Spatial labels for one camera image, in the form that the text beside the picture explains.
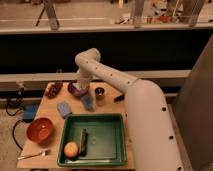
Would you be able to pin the purple bowl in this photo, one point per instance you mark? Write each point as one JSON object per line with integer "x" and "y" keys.
{"x": 72, "y": 89}

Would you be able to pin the light blue towel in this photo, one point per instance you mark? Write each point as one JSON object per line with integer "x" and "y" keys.
{"x": 81, "y": 90}

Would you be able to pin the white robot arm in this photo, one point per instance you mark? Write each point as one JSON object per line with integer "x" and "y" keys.
{"x": 150, "y": 126}

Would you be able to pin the red bowl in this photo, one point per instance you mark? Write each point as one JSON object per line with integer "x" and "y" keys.
{"x": 40, "y": 130}

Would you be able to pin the small metal cup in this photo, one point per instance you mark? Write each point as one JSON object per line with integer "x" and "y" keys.
{"x": 99, "y": 93}

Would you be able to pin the blue sponge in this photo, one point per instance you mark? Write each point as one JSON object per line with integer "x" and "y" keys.
{"x": 64, "y": 109}

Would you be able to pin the black brush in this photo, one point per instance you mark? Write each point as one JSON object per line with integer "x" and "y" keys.
{"x": 83, "y": 143}

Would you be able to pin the bunch of dark grapes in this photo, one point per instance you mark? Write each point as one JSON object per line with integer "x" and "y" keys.
{"x": 54, "y": 90}

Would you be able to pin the green plastic tray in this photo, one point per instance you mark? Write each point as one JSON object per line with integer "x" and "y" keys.
{"x": 105, "y": 140}

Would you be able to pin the apple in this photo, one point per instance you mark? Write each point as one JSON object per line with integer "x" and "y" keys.
{"x": 71, "y": 149}

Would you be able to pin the blue box on floor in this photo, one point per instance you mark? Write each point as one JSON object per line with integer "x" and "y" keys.
{"x": 29, "y": 113}

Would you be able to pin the black handled tool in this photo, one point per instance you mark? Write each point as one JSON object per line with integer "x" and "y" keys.
{"x": 119, "y": 98}

